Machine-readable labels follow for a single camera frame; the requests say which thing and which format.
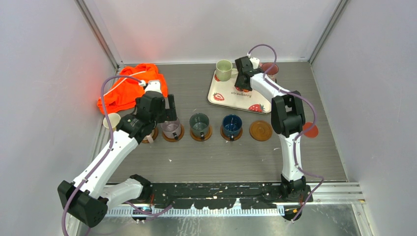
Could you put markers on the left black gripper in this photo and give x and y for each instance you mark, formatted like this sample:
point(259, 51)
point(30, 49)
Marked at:
point(168, 114)

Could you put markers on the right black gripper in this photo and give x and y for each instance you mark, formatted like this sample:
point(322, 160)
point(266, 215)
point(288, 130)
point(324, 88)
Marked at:
point(238, 84)

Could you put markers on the lilac mug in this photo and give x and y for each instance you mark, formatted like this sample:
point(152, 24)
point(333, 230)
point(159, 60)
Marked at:
point(171, 129)

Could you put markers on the wooden coaster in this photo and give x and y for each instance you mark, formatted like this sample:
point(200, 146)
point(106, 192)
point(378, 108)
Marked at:
point(156, 133)
point(179, 137)
point(260, 130)
point(195, 138)
point(230, 136)

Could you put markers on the white pink-handled mug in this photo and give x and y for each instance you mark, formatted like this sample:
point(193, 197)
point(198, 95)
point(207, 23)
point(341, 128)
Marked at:
point(149, 138)

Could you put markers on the dark green mug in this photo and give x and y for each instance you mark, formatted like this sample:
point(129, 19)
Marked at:
point(199, 124)

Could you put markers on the cream yellow mug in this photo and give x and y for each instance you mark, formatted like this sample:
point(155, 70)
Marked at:
point(114, 119)

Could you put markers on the dark blue mug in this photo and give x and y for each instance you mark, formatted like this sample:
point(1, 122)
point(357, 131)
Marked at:
point(232, 123)

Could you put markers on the red coaster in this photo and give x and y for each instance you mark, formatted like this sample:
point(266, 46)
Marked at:
point(310, 130)

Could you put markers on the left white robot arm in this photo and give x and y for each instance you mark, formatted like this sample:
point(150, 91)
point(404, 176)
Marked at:
point(85, 197)

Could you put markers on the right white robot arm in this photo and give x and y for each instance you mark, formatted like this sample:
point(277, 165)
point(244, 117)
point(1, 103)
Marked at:
point(287, 120)

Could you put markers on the light green mug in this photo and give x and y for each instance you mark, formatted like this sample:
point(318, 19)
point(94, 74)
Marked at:
point(224, 70)

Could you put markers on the pink speckled mug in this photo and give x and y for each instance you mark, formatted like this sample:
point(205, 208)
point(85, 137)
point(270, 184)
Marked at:
point(271, 68)

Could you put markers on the white strawberry tray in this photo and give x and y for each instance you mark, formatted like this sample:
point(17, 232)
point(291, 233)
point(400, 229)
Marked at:
point(225, 94)

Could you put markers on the orange cloth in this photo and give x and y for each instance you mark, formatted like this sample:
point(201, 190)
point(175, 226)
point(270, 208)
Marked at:
point(124, 92)

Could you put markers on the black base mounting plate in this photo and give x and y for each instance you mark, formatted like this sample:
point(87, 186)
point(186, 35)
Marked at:
point(220, 195)

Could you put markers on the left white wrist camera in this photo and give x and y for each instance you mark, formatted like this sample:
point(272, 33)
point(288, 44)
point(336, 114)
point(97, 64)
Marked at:
point(153, 85)

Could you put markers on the aluminium front rail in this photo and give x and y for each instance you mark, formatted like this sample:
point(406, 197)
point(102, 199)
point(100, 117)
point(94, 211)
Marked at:
point(128, 211)

